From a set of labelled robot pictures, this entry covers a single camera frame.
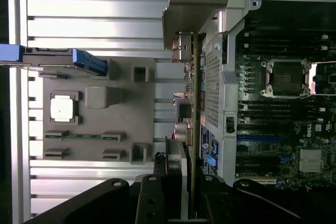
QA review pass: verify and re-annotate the metal framed CPU socket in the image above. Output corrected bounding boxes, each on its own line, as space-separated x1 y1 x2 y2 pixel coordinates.
259 58 313 98

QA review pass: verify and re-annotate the blue expansion slot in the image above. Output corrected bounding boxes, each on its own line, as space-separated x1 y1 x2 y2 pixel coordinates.
237 135 283 142

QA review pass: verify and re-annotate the disk in blue carrier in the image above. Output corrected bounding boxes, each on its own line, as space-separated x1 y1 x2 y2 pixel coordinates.
0 44 108 74

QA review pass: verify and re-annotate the silver square CPU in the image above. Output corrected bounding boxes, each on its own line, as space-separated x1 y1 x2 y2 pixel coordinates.
50 98 74 122

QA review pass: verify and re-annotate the silver finned chipset heatsink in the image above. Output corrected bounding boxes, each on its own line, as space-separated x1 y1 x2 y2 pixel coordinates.
300 149 322 174

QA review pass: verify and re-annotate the green Dell motherboard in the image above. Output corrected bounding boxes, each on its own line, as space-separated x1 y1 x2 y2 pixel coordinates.
235 16 336 188

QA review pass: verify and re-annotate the grey plastic parts rack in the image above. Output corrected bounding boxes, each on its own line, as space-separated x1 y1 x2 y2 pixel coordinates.
39 57 157 166

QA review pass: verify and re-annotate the silver open PC case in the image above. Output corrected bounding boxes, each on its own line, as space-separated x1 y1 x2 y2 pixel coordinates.
195 0 336 190

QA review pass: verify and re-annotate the green RAM stick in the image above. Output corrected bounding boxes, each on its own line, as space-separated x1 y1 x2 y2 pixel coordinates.
46 133 119 140

